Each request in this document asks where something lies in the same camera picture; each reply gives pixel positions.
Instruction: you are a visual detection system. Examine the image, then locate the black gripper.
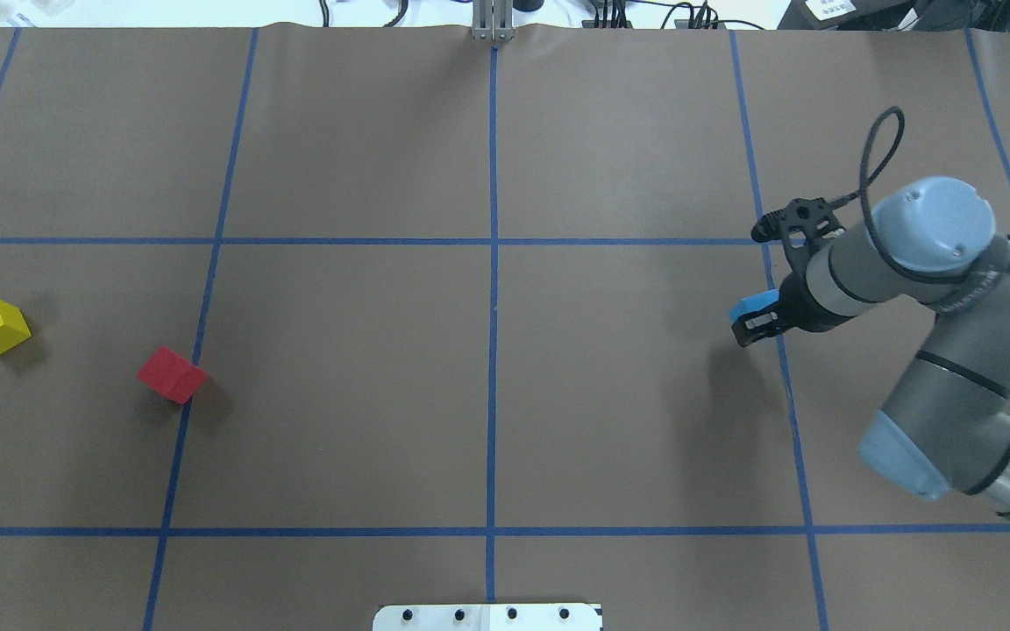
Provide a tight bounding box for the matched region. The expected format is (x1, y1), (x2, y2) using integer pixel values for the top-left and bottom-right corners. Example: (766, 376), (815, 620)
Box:
(729, 279), (831, 348)

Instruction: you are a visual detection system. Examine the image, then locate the red block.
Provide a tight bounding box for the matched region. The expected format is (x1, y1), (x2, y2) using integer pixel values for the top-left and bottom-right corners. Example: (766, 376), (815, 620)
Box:
(136, 346), (209, 405)

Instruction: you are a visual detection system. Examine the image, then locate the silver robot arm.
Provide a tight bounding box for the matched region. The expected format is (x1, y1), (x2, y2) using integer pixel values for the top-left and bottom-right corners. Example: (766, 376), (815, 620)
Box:
(729, 176), (1010, 522)

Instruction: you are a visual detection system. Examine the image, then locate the black label printer box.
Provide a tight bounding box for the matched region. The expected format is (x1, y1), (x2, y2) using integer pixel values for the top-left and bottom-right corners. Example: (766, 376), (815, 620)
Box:
(775, 1), (915, 32)

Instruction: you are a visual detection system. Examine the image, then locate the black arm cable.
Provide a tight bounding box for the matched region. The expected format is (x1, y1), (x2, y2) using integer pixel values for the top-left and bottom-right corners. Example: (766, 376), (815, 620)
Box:
(825, 106), (1010, 286)

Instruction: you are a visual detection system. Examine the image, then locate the white camera stand pillar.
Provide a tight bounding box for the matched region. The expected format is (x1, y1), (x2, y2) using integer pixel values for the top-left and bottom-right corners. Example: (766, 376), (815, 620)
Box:
(372, 602), (605, 630)

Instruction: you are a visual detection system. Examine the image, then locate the aluminium frame post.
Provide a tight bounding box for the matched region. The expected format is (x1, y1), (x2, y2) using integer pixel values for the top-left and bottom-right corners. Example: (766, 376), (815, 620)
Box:
(470, 0), (516, 43)

